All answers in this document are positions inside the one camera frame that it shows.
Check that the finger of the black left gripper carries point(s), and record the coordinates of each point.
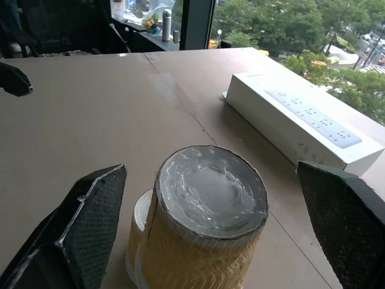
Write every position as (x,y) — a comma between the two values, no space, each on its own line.
(13,81)

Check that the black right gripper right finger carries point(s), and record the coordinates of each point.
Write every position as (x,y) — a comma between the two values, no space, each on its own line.
(346,216)

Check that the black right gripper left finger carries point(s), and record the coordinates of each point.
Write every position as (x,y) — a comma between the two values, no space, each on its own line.
(90,216)

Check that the yellow corrugated paper cup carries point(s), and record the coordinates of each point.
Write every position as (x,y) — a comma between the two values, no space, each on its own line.
(135,238)
(195,259)

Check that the black office chair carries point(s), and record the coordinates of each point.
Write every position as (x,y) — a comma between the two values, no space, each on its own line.
(60,27)

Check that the white power strip box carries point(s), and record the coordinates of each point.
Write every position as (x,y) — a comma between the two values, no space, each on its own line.
(270,108)

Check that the plastic bag with colourful toys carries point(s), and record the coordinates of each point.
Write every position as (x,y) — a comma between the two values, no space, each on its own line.
(150,18)

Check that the silver water bottle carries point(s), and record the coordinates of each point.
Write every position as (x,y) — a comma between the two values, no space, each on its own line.
(166,27)

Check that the small grey cylinder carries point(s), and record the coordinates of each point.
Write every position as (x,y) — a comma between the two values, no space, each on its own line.
(176,36)

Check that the black round container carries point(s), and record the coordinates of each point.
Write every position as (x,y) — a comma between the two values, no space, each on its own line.
(226,44)

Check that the dark window frame post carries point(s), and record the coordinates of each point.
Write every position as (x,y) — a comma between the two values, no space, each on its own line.
(197,24)

